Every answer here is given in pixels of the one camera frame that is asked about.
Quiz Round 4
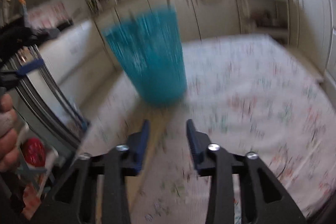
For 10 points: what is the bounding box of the teal perforated plastic basket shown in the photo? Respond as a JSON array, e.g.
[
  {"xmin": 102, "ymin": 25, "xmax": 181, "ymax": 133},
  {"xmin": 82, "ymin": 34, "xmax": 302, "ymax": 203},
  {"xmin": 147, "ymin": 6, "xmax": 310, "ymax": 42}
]
[{"xmin": 102, "ymin": 7, "xmax": 187, "ymax": 106}]

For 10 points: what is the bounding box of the white tiered storage cart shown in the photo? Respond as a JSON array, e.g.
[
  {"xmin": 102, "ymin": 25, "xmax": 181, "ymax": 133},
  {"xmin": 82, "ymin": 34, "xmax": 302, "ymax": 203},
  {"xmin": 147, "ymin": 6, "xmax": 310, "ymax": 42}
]
[{"xmin": 236, "ymin": 0, "xmax": 290, "ymax": 45}]

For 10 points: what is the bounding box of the floral tablecloth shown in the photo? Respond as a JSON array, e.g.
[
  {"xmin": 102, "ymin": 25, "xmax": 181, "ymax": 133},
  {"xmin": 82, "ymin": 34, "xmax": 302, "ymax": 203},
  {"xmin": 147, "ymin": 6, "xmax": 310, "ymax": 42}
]
[{"xmin": 79, "ymin": 36, "xmax": 335, "ymax": 223}]

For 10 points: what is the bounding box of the white drawer unit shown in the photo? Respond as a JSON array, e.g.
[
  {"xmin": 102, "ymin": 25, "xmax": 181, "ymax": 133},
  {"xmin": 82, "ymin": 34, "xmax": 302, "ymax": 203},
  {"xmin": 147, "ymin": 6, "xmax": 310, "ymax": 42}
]
[
  {"xmin": 289, "ymin": 0, "xmax": 335, "ymax": 105},
  {"xmin": 39, "ymin": 19, "xmax": 114, "ymax": 107}
]

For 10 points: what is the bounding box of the person's left hand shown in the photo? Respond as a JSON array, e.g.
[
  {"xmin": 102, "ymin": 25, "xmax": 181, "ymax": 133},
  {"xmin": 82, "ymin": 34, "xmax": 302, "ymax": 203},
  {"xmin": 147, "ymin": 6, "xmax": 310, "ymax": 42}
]
[{"xmin": 0, "ymin": 94, "xmax": 19, "ymax": 172}]

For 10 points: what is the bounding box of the white lower cabinets back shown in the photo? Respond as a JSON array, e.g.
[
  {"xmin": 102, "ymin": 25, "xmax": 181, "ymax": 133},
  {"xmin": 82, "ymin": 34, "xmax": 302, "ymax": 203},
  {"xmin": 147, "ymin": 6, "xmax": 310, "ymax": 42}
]
[{"xmin": 94, "ymin": 0, "xmax": 242, "ymax": 67}]

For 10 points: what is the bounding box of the white drawer unit left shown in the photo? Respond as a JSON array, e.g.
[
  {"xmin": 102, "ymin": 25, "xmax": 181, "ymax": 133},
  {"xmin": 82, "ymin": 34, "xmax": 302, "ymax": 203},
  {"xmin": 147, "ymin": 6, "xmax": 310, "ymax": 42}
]
[{"xmin": 39, "ymin": 19, "xmax": 114, "ymax": 107}]

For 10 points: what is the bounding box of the white drawer unit right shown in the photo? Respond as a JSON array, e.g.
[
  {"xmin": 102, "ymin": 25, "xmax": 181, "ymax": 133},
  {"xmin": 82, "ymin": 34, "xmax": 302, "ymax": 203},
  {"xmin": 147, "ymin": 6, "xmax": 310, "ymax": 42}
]
[{"xmin": 289, "ymin": 0, "xmax": 335, "ymax": 105}]

